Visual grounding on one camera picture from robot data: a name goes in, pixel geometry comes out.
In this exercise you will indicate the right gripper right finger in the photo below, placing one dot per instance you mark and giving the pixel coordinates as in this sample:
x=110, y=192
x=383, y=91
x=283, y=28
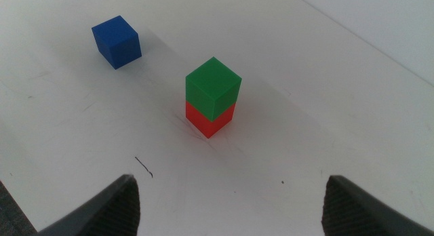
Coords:
x=356, y=212

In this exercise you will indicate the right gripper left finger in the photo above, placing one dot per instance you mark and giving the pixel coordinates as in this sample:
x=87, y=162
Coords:
x=108, y=212

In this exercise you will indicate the red cube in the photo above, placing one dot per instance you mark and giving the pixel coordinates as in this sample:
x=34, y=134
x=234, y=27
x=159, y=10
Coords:
x=207, y=124

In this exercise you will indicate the green cube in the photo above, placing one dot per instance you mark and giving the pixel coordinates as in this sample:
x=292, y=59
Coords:
x=212, y=87

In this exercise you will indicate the blue cube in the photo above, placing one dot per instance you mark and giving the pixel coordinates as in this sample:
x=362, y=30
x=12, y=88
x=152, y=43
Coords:
x=117, y=42

